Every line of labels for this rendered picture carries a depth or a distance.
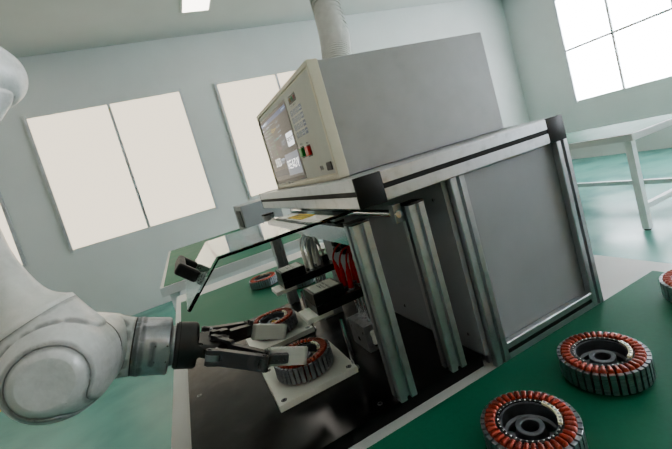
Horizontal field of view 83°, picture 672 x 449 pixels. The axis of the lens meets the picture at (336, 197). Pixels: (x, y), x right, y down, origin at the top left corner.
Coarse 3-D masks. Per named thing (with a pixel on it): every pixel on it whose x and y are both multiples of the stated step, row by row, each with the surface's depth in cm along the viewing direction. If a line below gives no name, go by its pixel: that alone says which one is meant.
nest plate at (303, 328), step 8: (296, 312) 104; (296, 328) 93; (304, 328) 92; (312, 328) 91; (288, 336) 90; (296, 336) 90; (248, 344) 92; (256, 344) 90; (264, 344) 89; (272, 344) 88; (280, 344) 88
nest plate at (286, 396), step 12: (336, 348) 77; (336, 360) 73; (348, 360) 72; (324, 372) 70; (336, 372) 69; (348, 372) 68; (276, 384) 70; (300, 384) 68; (312, 384) 67; (324, 384) 66; (276, 396) 66; (288, 396) 65; (300, 396) 65; (288, 408) 64
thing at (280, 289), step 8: (296, 264) 98; (328, 264) 98; (280, 272) 94; (288, 272) 94; (296, 272) 94; (304, 272) 95; (312, 272) 96; (320, 272) 96; (280, 280) 96; (288, 280) 94; (296, 280) 94; (304, 280) 95; (320, 280) 100; (272, 288) 97; (280, 288) 95; (288, 288) 94; (296, 288) 94
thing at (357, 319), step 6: (348, 318) 80; (354, 318) 79; (360, 318) 78; (366, 318) 77; (354, 324) 78; (360, 324) 75; (366, 324) 75; (354, 330) 79; (360, 330) 75; (366, 330) 74; (354, 336) 80; (360, 336) 76; (366, 336) 74; (360, 342) 78; (366, 342) 74; (372, 342) 74; (366, 348) 75; (372, 348) 74; (378, 348) 75
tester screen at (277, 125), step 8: (280, 112) 83; (272, 120) 91; (280, 120) 85; (288, 120) 80; (264, 128) 99; (272, 128) 93; (280, 128) 87; (288, 128) 82; (264, 136) 102; (272, 136) 95; (280, 136) 89; (272, 144) 97; (280, 144) 90; (272, 152) 99; (280, 152) 92; (288, 152) 87; (272, 160) 102; (280, 168) 97; (288, 176) 92
